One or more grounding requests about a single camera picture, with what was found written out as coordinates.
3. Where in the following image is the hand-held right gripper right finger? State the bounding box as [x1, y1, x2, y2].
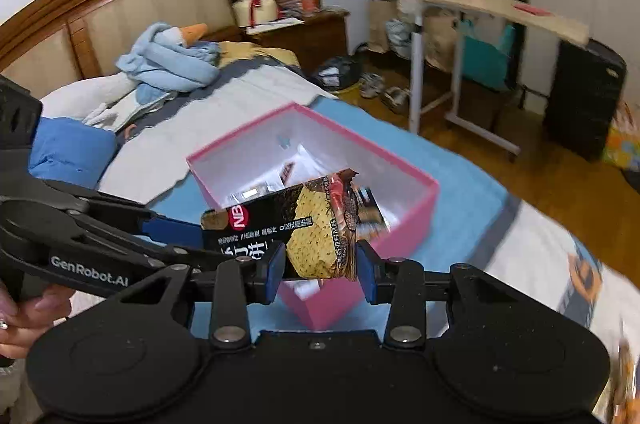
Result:
[356, 240, 525, 350]

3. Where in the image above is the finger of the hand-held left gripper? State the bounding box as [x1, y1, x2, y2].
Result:
[44, 180, 207, 251]
[80, 215, 237, 273]

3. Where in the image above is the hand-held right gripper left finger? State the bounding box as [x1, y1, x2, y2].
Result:
[119, 248, 290, 349]

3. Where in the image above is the black cracker packet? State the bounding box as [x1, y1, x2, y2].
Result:
[200, 169, 392, 281]

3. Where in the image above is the pink cardboard box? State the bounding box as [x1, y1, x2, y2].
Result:
[186, 102, 441, 333]

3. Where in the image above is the white snack packet with brown bar picture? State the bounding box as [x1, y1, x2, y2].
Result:
[272, 148, 321, 185]

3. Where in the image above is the person's left hand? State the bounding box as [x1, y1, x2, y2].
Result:
[0, 281, 72, 361]

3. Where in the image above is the small silver snack packet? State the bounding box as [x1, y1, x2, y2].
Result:
[226, 184, 276, 207]

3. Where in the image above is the blue pillow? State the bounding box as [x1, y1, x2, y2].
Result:
[29, 116, 119, 191]

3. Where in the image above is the striped printed blanket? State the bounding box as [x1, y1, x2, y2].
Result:
[100, 96, 640, 424]

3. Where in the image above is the grey white duvet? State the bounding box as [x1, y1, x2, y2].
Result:
[39, 54, 337, 205]

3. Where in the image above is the light blue fleece blanket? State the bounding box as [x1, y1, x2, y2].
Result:
[116, 22, 222, 92]

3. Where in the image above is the grey sneaker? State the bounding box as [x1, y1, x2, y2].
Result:
[359, 72, 386, 99]
[382, 86, 411, 114]

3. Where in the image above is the white goose plush toy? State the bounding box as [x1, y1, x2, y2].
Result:
[82, 22, 209, 131]

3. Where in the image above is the yellow cloth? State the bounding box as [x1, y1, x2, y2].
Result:
[219, 41, 302, 67]

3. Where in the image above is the black floor bag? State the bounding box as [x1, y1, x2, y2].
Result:
[310, 56, 362, 92]

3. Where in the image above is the wooden padded headboard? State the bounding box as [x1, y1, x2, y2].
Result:
[0, 0, 242, 80]

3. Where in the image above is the cream round box with red ribbon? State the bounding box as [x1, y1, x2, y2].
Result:
[232, 0, 280, 29]

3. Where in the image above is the wooden nightstand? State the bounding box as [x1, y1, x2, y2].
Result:
[245, 10, 351, 75]

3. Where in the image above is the brown paper bag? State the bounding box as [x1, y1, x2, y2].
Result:
[368, 0, 402, 55]
[425, 16, 467, 72]

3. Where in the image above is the teal bag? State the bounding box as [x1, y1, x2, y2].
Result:
[462, 22, 517, 92]

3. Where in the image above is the black suitcase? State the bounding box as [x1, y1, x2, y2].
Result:
[542, 36, 629, 163]

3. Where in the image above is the long clear bag of coated nuts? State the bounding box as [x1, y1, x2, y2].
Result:
[607, 338, 640, 424]

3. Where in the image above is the colourful printed bag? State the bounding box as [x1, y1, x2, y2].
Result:
[602, 101, 640, 173]

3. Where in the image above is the flat red item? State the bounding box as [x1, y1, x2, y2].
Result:
[512, 2, 552, 16]

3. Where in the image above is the white frame rolling table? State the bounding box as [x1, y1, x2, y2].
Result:
[396, 0, 592, 163]

